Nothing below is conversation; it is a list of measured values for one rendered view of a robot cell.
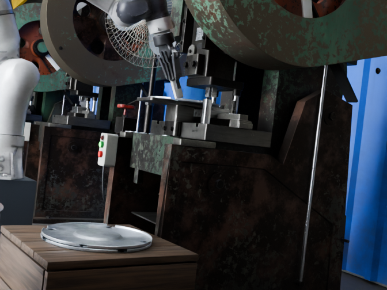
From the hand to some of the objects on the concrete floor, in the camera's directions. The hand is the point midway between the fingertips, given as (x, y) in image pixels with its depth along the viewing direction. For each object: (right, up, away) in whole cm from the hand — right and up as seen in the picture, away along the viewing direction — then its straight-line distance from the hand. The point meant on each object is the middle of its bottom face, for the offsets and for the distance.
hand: (177, 88), depth 181 cm
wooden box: (-24, -80, -48) cm, 97 cm away
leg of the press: (+30, -86, +5) cm, 91 cm away
